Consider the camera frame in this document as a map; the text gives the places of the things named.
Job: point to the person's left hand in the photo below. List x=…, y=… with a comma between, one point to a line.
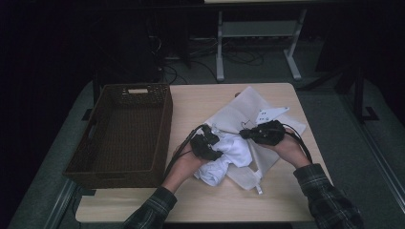
x=183, y=168

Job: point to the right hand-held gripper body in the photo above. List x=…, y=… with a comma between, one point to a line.
x=269, y=133

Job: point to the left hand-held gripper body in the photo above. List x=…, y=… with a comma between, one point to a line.
x=201, y=143

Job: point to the person's right hand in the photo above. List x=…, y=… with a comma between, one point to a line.
x=291, y=149

